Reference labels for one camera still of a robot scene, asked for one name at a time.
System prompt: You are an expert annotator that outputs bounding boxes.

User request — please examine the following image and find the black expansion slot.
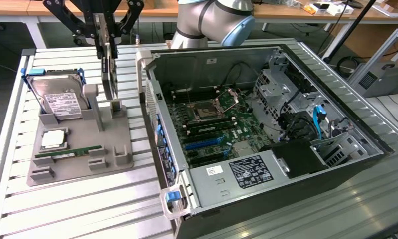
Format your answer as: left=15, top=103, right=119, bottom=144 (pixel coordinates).
left=189, top=155, right=232, bottom=168
left=188, top=148, right=227, bottom=160
left=181, top=132, right=223, bottom=144

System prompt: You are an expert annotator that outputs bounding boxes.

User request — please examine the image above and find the blue expansion slot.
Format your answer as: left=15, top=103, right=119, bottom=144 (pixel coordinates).
left=184, top=138, right=225, bottom=151

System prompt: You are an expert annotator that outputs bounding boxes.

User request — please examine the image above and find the thin metal locking lever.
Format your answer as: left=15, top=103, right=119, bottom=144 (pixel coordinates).
left=184, top=84, right=193, bottom=110

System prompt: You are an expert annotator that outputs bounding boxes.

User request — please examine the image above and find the CPU socket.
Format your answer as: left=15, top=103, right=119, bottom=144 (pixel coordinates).
left=188, top=99, right=227, bottom=123

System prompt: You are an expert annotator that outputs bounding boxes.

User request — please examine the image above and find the perforated metal disk bay cage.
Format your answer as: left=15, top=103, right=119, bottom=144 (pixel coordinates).
left=252, top=67, right=307, bottom=118

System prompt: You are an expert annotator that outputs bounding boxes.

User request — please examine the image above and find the black stand pole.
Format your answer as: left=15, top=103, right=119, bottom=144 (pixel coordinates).
left=323, top=0, right=379, bottom=63

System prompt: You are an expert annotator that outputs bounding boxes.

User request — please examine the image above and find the long wooden desk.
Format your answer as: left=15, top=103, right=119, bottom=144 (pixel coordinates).
left=0, top=0, right=398, bottom=49

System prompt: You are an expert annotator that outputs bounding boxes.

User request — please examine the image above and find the grey power supply unit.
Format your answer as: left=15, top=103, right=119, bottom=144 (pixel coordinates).
left=181, top=150, right=292, bottom=209

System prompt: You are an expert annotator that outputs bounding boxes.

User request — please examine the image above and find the open black PC case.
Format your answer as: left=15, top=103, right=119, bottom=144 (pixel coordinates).
left=135, top=44, right=396, bottom=239

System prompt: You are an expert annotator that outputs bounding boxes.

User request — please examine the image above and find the green RAM stick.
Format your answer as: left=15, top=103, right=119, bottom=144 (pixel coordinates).
left=35, top=145, right=104, bottom=159

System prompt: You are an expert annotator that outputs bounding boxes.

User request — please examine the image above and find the blue data wire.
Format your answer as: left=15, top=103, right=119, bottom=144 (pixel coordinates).
left=313, top=105, right=327, bottom=140

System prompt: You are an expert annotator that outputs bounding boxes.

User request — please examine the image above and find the aluminium profile frame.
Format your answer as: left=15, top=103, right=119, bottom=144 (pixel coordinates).
left=347, top=28, right=398, bottom=83

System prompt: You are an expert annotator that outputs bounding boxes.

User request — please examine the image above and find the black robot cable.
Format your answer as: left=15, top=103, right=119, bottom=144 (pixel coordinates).
left=135, top=18, right=143, bottom=46

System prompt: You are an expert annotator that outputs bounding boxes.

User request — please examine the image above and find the black RAM stick with label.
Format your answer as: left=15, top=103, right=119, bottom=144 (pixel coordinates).
left=185, top=121, right=237, bottom=137

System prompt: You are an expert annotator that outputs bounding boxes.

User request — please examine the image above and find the hard disk in blue carrier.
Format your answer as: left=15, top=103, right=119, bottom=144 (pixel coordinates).
left=20, top=67, right=89, bottom=120

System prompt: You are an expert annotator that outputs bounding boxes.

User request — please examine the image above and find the green motherboard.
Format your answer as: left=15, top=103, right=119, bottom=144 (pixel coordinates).
left=168, top=87, right=273, bottom=169

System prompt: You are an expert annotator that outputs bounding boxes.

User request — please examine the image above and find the silver CPU chip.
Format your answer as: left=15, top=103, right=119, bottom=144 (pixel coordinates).
left=40, top=129, right=68, bottom=149

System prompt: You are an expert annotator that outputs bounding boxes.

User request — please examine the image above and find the black wire bundle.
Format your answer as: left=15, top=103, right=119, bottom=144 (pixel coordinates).
left=277, top=109, right=320, bottom=144

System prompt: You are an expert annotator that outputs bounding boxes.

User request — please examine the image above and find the metal disk bay bracket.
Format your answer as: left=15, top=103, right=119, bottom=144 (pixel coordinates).
left=311, top=131, right=367, bottom=167

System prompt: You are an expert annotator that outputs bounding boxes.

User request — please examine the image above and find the graphics card with black fan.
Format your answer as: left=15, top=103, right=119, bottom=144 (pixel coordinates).
left=93, top=13, right=120, bottom=101

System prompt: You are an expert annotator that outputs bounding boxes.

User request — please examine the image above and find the grey computer tower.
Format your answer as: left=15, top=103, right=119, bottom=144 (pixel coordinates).
left=348, top=62, right=398, bottom=98

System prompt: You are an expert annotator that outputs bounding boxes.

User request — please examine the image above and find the black and white box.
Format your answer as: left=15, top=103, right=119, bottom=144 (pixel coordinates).
left=311, top=2, right=331, bottom=14

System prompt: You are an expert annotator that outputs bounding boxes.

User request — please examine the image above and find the black RAM slot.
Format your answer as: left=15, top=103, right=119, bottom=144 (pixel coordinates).
left=171, top=86, right=220, bottom=103
left=181, top=115, right=236, bottom=128

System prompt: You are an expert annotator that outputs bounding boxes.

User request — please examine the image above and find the black office chair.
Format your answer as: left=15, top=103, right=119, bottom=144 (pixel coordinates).
left=72, top=23, right=144, bottom=47

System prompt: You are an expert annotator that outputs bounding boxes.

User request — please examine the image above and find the metal socket cover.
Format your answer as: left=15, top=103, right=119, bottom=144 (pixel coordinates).
left=213, top=87, right=245, bottom=113

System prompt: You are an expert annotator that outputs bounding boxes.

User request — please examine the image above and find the grey parts rack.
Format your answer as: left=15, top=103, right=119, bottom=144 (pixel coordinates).
left=26, top=83, right=136, bottom=187

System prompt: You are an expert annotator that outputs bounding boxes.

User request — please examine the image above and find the black plastic shroud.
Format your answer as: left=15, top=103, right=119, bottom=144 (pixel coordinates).
left=271, top=138, right=331, bottom=179

